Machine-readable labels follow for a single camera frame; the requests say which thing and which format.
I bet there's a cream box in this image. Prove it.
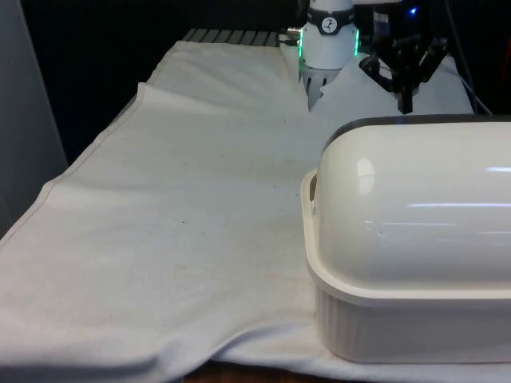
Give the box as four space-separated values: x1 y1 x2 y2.
299 168 511 365

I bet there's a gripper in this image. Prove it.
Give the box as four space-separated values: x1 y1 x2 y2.
358 0 449 114

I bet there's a grey panel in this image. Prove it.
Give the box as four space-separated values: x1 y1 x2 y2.
0 0 69 240

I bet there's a rounded box lid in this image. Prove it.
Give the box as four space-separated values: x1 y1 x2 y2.
320 113 511 301

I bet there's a black cable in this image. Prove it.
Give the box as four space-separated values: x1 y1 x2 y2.
445 0 494 116

